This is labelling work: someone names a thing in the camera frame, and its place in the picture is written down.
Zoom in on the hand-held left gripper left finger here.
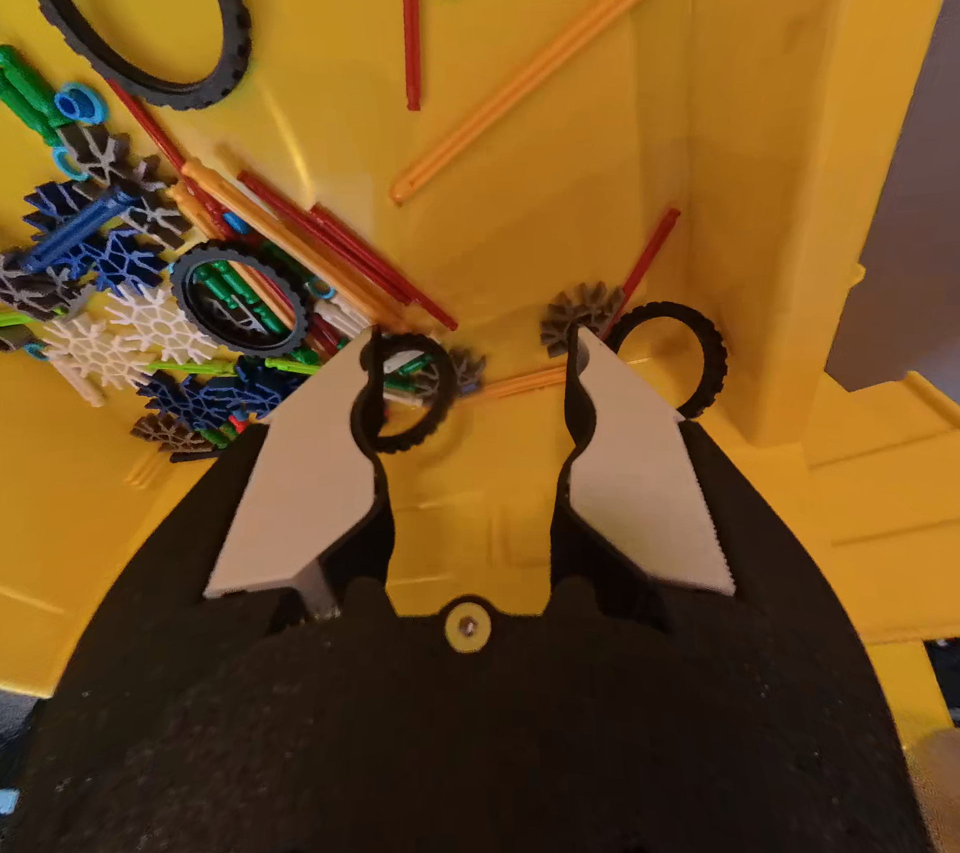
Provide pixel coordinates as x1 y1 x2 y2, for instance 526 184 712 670
203 325 399 614

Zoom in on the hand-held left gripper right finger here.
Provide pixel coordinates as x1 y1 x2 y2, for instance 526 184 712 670
552 325 738 614

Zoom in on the black rubber tyre ring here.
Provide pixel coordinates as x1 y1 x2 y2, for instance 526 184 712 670
171 241 310 353
605 301 730 419
351 328 459 457

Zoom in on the pile of coloured rods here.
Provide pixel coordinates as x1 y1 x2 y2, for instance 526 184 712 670
0 0 684 461

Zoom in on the grey snowflake connector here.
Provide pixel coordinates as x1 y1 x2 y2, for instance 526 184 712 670
540 280 628 359

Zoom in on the large black rubber tyre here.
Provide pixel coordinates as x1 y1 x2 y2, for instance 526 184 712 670
5 0 253 112

